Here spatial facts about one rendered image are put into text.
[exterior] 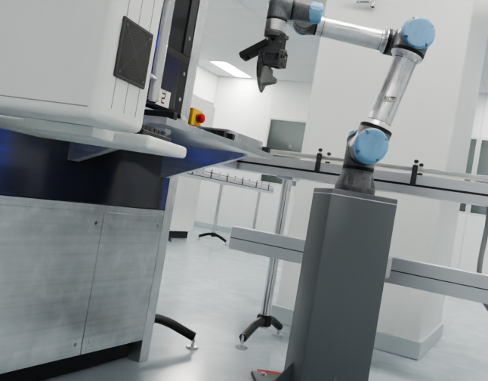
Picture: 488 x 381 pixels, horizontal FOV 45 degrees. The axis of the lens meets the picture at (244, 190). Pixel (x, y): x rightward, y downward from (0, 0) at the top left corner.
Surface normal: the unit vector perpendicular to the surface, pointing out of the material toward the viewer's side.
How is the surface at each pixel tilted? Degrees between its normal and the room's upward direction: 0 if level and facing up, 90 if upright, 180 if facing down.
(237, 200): 90
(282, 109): 90
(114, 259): 90
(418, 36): 83
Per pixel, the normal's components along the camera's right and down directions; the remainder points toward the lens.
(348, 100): -0.44, -0.08
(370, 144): -0.07, 0.11
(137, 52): 0.93, 0.15
